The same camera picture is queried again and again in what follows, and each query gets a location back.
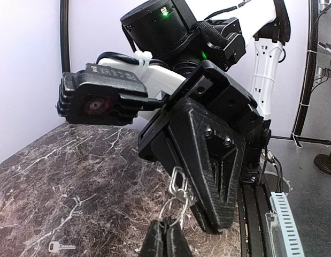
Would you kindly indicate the white slotted cable duct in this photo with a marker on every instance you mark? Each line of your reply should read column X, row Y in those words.
column 284, row 236

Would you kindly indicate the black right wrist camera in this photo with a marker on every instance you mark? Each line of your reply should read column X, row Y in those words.
column 101, row 95

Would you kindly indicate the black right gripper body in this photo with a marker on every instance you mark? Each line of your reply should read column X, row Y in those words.
column 219, row 94

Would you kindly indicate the black frame post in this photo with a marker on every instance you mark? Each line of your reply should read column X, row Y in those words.
column 64, row 36

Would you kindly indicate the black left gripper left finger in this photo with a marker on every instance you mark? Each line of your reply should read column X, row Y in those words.
column 153, row 244

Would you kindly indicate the metal keyring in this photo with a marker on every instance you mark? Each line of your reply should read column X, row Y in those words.
column 172, row 212

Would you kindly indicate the black round-base stand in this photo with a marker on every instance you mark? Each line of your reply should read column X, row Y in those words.
column 323, row 163

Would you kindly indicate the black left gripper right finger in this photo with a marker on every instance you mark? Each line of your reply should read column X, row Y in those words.
column 176, row 243

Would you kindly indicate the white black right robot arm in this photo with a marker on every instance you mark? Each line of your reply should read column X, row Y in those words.
column 243, row 41

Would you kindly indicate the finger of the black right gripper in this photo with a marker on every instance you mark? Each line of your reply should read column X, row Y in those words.
column 211, row 154

